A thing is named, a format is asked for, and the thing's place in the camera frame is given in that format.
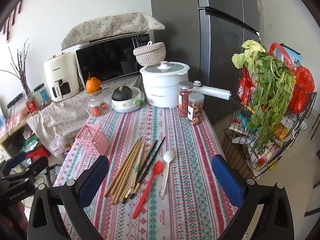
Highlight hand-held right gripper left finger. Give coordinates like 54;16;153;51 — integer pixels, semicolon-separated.
27;155;110;240

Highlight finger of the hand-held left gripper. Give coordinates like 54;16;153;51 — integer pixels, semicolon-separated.
5;156;49;184
0;151;27;174

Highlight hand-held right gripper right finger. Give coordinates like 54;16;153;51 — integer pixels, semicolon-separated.
211;154;295;240

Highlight pile of wooden chopsticks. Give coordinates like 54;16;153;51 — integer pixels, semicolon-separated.
103;136;157;205

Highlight pink utensil basket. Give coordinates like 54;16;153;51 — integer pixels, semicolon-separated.
75;124;110;155

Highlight red plastic spoon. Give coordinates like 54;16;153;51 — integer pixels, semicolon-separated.
132;160;164;219

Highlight black chopstick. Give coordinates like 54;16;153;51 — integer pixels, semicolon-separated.
129;136;166;199
136;140;158;179

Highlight white plastic spoon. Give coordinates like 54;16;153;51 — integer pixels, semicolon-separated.
161;149;175;197

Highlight clear plastic bag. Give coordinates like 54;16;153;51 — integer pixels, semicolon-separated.
49;135;75;155

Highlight striped patterned tablecloth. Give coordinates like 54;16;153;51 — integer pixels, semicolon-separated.
54;102;247;240

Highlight small-flower table cover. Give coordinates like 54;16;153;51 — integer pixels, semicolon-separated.
26;75;143;145

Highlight red label jar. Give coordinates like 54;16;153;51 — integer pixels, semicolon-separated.
24;92;40;115

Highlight blue label jar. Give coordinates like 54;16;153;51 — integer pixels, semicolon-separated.
33;83;52;108

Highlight glass jar with wooden lid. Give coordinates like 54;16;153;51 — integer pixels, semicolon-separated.
87;87;114;117

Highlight jar of dried fruit slices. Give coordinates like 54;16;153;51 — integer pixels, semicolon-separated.
187;92;203;125

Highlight green pumpkin in bowl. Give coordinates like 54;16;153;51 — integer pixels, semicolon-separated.
111;87;145;113

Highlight dark green pumpkin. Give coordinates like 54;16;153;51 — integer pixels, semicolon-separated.
111;85;133;102

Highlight dried twigs in vase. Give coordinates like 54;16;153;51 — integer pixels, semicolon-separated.
0;39;33;98

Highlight white cylindrical handheld device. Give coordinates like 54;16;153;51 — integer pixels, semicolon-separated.
193;80;232;101

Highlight jar of red dried fruit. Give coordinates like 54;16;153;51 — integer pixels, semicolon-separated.
178;81;194;118

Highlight large orange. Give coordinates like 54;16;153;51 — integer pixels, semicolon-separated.
86;73;102;92

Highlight red snack packet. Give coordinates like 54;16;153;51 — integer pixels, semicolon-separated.
237;67;258;105

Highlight leafy green vegetable bunch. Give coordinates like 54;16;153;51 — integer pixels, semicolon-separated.
246;52;297;153

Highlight cream air fryer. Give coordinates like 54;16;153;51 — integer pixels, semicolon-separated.
44;51;84;102

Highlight white electric pot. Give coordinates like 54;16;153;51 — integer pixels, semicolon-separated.
139;61;190;109

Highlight red plastic bag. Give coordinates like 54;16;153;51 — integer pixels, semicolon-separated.
287;65;315;114

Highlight black microwave oven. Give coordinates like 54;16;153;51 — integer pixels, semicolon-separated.
75;32;155;88

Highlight napa cabbage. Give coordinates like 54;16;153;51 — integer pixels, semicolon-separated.
232;39;267;73

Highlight woven lidded basket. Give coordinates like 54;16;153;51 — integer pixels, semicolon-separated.
133;41;167;67

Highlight blue printed box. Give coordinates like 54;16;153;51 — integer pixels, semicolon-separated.
274;45;303;68

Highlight floral cloth cover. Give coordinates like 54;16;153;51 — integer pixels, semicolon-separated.
61;12;165;51

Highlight grey refrigerator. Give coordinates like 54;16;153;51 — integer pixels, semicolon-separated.
149;0;262;130

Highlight black wire rack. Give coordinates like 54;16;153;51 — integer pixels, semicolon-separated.
221;62;318;180

